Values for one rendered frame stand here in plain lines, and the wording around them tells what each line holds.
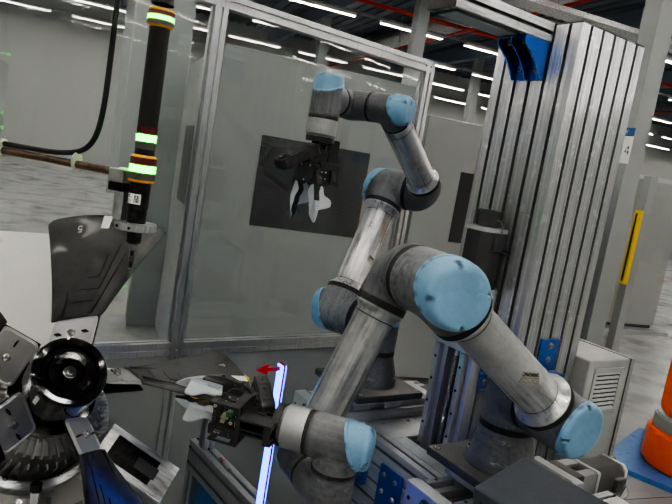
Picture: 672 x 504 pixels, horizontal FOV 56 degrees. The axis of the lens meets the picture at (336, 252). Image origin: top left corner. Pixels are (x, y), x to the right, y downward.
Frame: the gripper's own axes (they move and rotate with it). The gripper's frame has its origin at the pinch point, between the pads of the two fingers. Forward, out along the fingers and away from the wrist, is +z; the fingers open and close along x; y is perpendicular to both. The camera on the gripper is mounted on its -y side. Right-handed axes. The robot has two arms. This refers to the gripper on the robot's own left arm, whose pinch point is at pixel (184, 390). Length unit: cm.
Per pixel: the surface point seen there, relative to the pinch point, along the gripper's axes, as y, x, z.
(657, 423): -338, 125, -164
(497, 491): 15, -7, -55
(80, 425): 12.9, 4.1, 11.7
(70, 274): -2.0, -15.6, 26.7
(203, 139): -76, -37, 42
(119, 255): -6.5, -19.8, 19.5
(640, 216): -560, 17, -161
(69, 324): 4.1, -8.7, 21.7
